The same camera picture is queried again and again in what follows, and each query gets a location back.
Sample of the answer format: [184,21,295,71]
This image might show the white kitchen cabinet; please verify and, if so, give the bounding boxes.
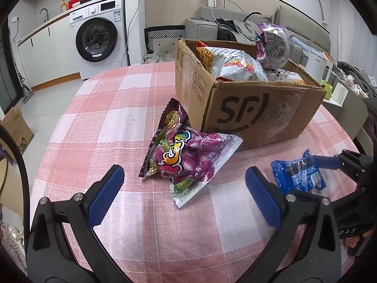
[18,0,126,92]

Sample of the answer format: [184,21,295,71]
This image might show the white washing machine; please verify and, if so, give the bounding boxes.
[70,0,130,80]

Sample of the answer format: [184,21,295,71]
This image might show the purple candy bag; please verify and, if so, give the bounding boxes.
[147,125,243,208]

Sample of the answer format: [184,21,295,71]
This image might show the brown cardboard box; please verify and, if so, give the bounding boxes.
[175,38,327,151]

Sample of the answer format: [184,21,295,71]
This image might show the flat cardboard box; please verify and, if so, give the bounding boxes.
[0,105,35,157]

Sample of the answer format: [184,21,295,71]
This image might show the blue cookie packet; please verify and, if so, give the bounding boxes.
[270,149,327,193]

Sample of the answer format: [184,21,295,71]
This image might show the person's right hand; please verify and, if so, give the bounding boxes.
[345,229,372,248]

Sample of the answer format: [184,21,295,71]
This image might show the dark purple snack packet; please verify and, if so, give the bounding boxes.
[138,98,190,177]

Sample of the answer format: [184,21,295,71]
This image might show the grey sofa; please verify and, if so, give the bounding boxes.
[185,6,330,65]

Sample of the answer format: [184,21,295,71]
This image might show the white noodle snack bag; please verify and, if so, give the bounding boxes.
[268,68,308,86]
[196,41,268,83]

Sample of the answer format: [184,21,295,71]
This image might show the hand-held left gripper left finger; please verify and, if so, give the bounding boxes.
[28,164,130,283]

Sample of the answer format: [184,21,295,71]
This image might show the pink plaid tablecloth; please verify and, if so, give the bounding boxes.
[29,62,369,283]

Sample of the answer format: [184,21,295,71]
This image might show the grey clothes pile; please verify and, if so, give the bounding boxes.
[336,61,377,98]

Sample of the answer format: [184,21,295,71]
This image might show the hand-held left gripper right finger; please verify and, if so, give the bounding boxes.
[245,165,344,283]

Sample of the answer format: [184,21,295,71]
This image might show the black curved bar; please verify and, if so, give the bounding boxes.
[0,124,31,272]

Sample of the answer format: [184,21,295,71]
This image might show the upright mop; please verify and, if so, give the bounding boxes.
[18,72,35,104]

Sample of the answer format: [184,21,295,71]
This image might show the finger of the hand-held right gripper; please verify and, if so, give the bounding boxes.
[311,155,342,170]

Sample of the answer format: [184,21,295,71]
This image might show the white electric kettle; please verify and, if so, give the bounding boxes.
[306,50,333,84]

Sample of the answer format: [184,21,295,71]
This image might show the green cup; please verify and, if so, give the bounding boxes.
[321,80,333,99]

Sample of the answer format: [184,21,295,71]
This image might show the white sneakers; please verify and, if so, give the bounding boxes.
[0,224,25,260]

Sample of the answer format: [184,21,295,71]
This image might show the purple foil snack packet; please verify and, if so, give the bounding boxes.
[255,22,293,71]

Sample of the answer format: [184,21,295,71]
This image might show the grey crumpled cloth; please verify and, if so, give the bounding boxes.
[142,50,177,64]

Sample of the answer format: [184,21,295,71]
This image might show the white coffee table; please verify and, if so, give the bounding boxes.
[321,94,369,139]

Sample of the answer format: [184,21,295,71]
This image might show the dark jacket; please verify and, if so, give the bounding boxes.
[216,13,266,43]

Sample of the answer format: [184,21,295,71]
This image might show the white cup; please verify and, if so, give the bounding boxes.
[331,82,348,105]

